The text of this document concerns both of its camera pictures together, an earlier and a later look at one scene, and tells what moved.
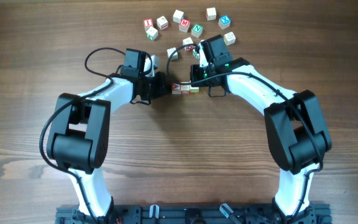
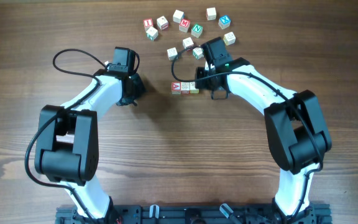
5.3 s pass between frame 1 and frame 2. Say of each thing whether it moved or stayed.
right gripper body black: stayed
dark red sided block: stayed
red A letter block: stayed
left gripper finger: moved
